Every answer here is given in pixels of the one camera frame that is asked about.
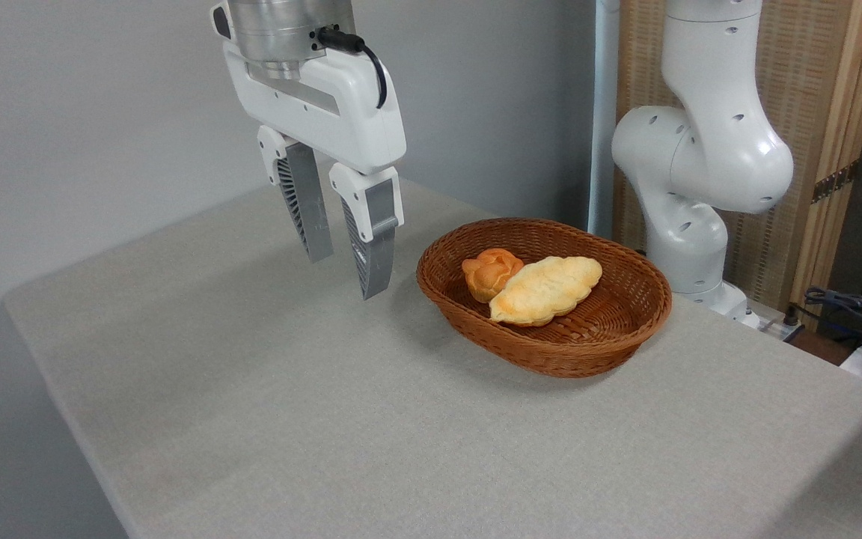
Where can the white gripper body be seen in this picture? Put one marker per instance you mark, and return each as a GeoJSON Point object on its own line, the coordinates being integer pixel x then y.
{"type": "Point", "coordinates": [356, 112]}

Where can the metal screen hinge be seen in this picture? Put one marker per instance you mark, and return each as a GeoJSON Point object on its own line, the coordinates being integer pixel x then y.
{"type": "Point", "coordinates": [835, 182]}

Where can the round orange bread roll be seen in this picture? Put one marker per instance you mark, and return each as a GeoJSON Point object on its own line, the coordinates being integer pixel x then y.
{"type": "Point", "coordinates": [487, 273]}

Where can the long pale bread loaf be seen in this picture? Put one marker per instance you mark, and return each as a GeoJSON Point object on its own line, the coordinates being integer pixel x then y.
{"type": "Point", "coordinates": [547, 288]}

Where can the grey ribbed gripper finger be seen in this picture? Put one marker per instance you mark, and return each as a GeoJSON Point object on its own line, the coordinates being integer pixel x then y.
{"type": "Point", "coordinates": [375, 254]}
{"type": "Point", "coordinates": [311, 217]}

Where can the white power strip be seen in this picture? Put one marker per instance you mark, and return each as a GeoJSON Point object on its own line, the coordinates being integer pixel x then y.
{"type": "Point", "coordinates": [779, 326]}

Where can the wooden folding screen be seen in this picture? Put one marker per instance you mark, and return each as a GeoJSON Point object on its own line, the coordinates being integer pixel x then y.
{"type": "Point", "coordinates": [812, 90]}

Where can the brown woven wicker basket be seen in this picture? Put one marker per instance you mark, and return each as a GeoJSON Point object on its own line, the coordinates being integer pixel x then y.
{"type": "Point", "coordinates": [610, 329]}

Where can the white vertical pole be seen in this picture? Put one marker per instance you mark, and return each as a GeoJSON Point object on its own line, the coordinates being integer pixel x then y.
{"type": "Point", "coordinates": [603, 112]}

